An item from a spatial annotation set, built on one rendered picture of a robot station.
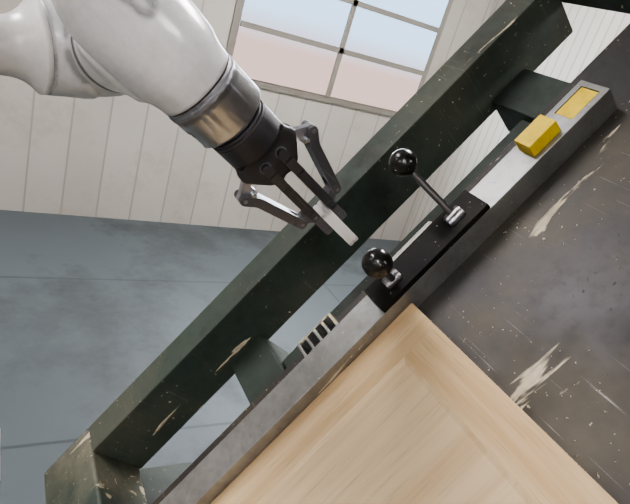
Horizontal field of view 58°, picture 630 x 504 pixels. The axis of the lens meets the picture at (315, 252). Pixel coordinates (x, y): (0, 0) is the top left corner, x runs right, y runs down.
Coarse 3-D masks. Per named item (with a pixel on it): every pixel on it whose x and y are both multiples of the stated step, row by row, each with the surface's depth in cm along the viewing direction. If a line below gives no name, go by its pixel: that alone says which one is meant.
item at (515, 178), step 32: (608, 96) 76; (576, 128) 76; (512, 160) 79; (544, 160) 77; (480, 192) 79; (512, 192) 77; (480, 224) 77; (448, 256) 78; (416, 288) 78; (352, 320) 80; (384, 320) 78; (320, 352) 81; (352, 352) 79; (288, 384) 81; (320, 384) 79; (256, 416) 81; (288, 416) 79; (224, 448) 82; (256, 448) 80; (192, 480) 82; (224, 480) 80
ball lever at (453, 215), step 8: (400, 152) 75; (408, 152) 75; (392, 160) 75; (400, 160) 75; (408, 160) 74; (416, 160) 75; (392, 168) 76; (400, 168) 75; (408, 168) 75; (400, 176) 76; (416, 176) 76; (424, 184) 77; (432, 192) 77; (440, 200) 77; (448, 208) 77; (456, 208) 77; (448, 216) 77; (456, 216) 77
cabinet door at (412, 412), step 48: (384, 336) 78; (432, 336) 74; (336, 384) 79; (384, 384) 74; (432, 384) 70; (480, 384) 66; (288, 432) 79; (336, 432) 75; (384, 432) 71; (432, 432) 67; (480, 432) 63; (528, 432) 60; (240, 480) 80; (288, 480) 75; (336, 480) 71; (384, 480) 67; (432, 480) 64; (480, 480) 61; (528, 480) 58; (576, 480) 55
